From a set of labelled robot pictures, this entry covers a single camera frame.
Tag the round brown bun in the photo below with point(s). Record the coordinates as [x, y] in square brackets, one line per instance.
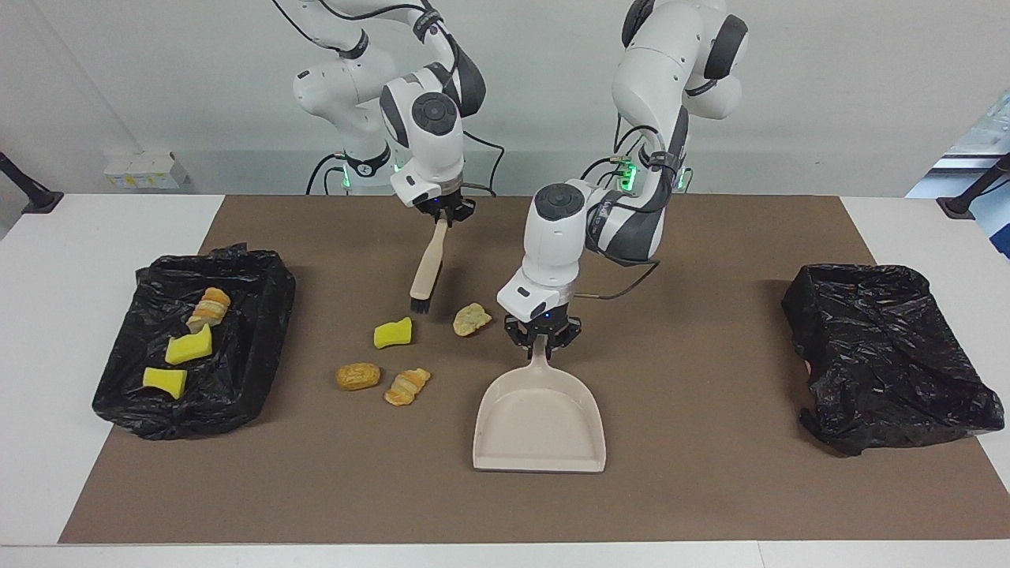
[357, 376]

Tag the bread chunk with tan crust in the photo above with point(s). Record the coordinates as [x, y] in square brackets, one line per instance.
[209, 308]

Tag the small striped croissant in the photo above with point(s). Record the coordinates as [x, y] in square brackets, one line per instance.
[407, 387]

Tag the beige hand brush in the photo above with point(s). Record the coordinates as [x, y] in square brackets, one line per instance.
[430, 268]

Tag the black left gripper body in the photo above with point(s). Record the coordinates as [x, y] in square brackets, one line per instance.
[544, 328]

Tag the bin lined with black bag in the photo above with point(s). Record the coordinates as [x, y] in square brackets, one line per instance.
[884, 363]
[252, 347]

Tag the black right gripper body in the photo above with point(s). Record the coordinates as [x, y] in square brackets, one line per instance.
[450, 207]

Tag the pale flaky pastry piece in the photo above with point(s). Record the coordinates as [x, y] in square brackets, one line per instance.
[471, 319]

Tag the yellow sponge piece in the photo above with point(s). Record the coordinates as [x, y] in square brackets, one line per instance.
[166, 382]
[189, 347]
[393, 334]

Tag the beige plastic dustpan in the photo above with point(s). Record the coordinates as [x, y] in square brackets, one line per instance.
[540, 434]

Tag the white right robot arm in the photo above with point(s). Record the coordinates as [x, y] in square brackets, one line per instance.
[430, 118]

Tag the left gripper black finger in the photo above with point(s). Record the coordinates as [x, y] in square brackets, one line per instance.
[530, 347]
[553, 345]

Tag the white power strip box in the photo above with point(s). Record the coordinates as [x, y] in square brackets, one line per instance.
[146, 170]

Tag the brown table mat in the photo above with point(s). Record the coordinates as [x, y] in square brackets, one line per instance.
[473, 505]

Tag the black stand foot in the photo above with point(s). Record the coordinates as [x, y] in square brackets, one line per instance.
[31, 193]
[970, 196]

